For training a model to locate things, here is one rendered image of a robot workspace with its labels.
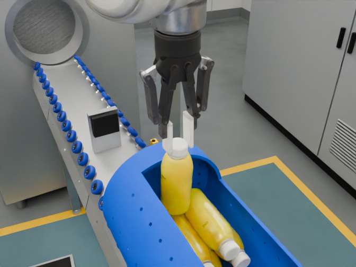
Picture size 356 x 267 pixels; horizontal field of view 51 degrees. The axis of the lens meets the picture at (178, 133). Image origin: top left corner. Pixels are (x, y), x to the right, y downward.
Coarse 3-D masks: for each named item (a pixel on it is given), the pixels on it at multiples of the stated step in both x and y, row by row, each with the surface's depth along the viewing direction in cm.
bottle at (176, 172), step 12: (168, 156) 72; (168, 168) 72; (180, 168) 72; (192, 168) 74; (168, 180) 73; (180, 180) 73; (168, 192) 76; (180, 192) 75; (168, 204) 78; (180, 204) 78
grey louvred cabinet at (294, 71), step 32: (256, 0) 292; (288, 0) 256; (320, 0) 228; (352, 0) 206; (256, 32) 301; (288, 32) 263; (320, 32) 234; (352, 32) 208; (256, 64) 311; (288, 64) 271; (320, 64) 240; (352, 64) 215; (256, 96) 322; (288, 96) 279; (320, 96) 246; (352, 96) 220; (288, 128) 288; (320, 128) 253; (352, 128) 225; (320, 160) 266; (352, 160) 231; (352, 192) 242
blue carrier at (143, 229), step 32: (128, 160) 80; (160, 160) 77; (192, 160) 89; (128, 192) 75; (160, 192) 90; (224, 192) 89; (128, 224) 72; (160, 224) 66; (256, 224) 79; (128, 256) 71; (160, 256) 63; (192, 256) 59; (256, 256) 81; (288, 256) 71
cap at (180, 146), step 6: (174, 138) 72; (180, 138) 72; (174, 144) 71; (180, 144) 71; (186, 144) 71; (174, 150) 70; (180, 150) 70; (186, 150) 71; (174, 156) 71; (180, 156) 71
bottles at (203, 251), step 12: (180, 216) 84; (180, 228) 81; (192, 228) 81; (192, 240) 78; (240, 240) 81; (204, 252) 76; (216, 252) 82; (240, 252) 80; (204, 264) 75; (216, 264) 81; (240, 264) 78
